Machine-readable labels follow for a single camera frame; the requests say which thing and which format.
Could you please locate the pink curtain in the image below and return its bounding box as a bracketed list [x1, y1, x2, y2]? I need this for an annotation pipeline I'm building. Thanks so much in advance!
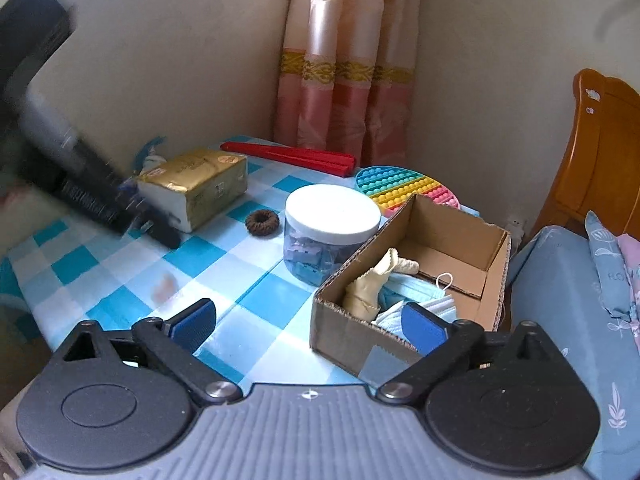
[272, 0, 423, 173]

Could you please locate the brown scrunchie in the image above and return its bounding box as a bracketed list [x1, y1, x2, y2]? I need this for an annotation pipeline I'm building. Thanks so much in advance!
[245, 209, 275, 236]

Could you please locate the blue checkered tablecloth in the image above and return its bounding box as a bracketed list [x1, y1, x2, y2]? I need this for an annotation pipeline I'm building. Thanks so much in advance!
[0, 135, 486, 396]

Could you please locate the gold tissue pack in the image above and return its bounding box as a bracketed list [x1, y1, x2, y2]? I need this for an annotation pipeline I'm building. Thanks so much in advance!
[136, 147, 249, 234]

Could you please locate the cardboard box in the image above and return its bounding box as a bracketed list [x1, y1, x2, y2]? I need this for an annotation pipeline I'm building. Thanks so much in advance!
[309, 192, 513, 378]

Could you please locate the wooden headboard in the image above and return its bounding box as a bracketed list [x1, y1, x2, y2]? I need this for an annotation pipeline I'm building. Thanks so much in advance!
[530, 69, 640, 241]

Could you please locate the blue floral pillow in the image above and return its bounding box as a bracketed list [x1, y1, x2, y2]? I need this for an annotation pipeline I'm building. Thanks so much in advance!
[585, 210, 640, 321]

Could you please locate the pink floral pillow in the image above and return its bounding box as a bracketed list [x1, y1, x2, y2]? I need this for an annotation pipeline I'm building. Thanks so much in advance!
[617, 232, 640, 311]

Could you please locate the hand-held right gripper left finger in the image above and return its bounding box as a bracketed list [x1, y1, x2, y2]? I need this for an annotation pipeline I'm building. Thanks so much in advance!
[50, 298, 244, 407]

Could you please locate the blue bed sheet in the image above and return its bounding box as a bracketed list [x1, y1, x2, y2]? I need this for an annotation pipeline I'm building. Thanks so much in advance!
[505, 225, 640, 480]

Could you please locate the clear jar with white lid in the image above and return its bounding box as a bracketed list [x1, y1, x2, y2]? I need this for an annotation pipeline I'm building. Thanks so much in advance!
[284, 184, 383, 288]

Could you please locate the rainbow pop bubble toy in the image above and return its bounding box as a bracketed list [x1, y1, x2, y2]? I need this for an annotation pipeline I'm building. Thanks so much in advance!
[354, 164, 462, 217]

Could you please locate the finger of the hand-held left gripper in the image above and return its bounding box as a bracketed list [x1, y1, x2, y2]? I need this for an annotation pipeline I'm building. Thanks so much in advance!
[119, 185, 182, 251]

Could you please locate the cream cloth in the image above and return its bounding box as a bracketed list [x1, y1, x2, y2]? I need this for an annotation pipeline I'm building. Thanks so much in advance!
[342, 247, 420, 323]

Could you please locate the red folded fan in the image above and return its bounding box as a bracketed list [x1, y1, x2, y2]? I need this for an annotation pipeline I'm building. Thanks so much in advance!
[220, 141, 357, 178]

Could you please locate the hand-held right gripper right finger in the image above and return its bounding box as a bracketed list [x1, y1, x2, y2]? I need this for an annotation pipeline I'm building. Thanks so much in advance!
[375, 302, 569, 406]

